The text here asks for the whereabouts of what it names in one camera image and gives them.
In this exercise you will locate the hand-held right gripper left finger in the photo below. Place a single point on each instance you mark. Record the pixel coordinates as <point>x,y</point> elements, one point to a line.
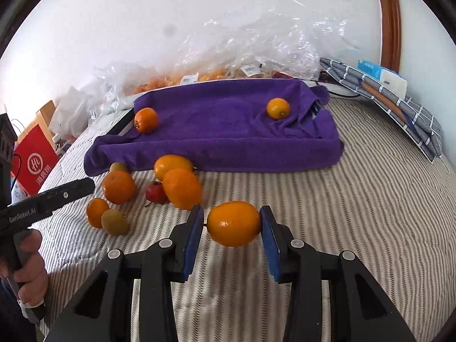
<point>192,242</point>

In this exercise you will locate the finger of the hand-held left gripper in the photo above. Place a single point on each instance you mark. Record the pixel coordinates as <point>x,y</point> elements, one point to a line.
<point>71,190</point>

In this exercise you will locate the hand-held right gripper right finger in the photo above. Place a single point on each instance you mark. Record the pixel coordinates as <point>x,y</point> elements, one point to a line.
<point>270,245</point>

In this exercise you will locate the small round orange tangerine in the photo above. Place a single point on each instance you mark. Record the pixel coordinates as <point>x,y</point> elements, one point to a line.
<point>97,212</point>

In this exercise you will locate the oval orange citrus fruit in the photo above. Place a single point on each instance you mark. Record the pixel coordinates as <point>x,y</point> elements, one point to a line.
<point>233,223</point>
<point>182,188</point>
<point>173,163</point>

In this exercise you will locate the small green fruit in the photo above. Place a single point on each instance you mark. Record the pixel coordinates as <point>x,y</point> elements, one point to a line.
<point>114,222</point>
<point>118,167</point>

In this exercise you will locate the small red fruit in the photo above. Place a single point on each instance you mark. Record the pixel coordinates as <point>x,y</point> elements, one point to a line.
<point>156,193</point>

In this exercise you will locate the small yellow-orange citrus fruit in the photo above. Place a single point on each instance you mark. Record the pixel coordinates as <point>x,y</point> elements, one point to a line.
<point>278,108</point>

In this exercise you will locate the person's left hand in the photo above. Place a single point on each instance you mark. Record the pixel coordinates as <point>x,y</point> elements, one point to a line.
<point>32,260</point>

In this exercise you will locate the red paper bag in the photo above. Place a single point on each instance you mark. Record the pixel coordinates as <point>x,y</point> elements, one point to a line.
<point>34,164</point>

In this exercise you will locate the striped bed cover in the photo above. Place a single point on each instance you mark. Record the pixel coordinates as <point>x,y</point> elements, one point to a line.
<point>320,203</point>

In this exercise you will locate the white plastic bag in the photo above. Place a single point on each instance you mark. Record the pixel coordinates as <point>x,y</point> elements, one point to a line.
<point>73,110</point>

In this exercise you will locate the crumpled clear plastic bag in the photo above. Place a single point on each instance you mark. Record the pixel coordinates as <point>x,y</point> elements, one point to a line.
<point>107,85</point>

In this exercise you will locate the purple towel-lined tray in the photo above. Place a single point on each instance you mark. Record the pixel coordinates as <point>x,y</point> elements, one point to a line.
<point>221,128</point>

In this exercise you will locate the clear bag of oranges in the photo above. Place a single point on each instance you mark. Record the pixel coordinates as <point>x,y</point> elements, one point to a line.
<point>153,83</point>

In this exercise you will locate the clear bag of brown fruit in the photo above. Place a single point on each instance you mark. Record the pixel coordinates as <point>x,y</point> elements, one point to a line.
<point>249,69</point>

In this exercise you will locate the grey checked cloth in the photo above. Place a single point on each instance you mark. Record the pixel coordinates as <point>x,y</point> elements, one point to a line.
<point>392,105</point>

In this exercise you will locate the blue tissue pack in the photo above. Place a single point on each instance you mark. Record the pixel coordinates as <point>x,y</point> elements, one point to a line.
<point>368,67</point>

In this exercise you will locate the small white box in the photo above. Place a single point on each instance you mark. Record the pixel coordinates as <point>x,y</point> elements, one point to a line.
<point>393,82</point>

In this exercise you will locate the large clear plastic bag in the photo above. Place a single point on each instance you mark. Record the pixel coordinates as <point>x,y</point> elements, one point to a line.
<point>249,35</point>

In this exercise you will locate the brown wooden door frame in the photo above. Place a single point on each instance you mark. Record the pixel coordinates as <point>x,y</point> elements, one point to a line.
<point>388,17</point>

